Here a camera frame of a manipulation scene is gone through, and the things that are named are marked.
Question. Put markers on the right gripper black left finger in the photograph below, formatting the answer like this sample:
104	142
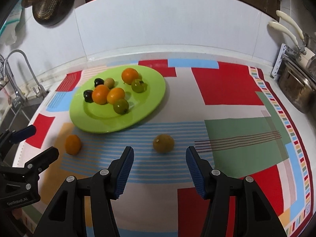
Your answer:
65	214

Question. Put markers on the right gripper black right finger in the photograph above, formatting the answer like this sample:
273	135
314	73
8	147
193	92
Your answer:
254	214

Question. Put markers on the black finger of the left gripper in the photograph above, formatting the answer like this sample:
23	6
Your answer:
31	170
9	138

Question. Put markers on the small orange citrus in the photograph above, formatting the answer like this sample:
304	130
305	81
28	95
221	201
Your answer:
72	145

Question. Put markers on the dark purple plum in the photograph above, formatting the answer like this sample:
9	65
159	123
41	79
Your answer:
88	96
98	81

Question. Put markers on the speckled yellow-brown fruit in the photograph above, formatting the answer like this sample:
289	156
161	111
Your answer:
163	143

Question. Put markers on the large orange mandarin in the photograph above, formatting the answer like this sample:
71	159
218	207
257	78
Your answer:
99	94

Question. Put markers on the yellow-green round fruit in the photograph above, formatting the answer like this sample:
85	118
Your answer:
121	106

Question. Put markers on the orange citrus fruit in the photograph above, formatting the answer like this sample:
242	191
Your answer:
115	94

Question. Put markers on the brownish green round fruit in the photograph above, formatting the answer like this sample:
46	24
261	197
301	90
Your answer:
109	82

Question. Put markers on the small orange mandarin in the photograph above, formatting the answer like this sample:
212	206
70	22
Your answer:
129	74

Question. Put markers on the large chrome kitchen faucet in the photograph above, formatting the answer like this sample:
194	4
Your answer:
17	98

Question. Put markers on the stainless steel sink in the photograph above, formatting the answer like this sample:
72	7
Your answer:
18	118

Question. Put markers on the thin chrome gooseneck faucet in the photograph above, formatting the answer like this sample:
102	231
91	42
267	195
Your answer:
38	90

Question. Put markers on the lime green plate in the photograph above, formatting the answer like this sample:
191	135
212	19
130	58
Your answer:
95	118

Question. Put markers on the teal white paper package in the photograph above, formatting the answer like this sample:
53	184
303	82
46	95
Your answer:
8	30

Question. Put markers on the stainless steel pot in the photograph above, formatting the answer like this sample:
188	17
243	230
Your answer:
298	87

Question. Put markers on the metal dish rack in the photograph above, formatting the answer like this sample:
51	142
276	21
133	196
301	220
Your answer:
285	52

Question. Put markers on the cream pan handle lower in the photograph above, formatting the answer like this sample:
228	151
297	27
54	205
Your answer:
283	29

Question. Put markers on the cream pan handle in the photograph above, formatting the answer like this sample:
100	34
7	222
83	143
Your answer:
295	26
283	29

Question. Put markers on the cream pan handle upper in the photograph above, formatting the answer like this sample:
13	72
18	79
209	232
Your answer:
295	26

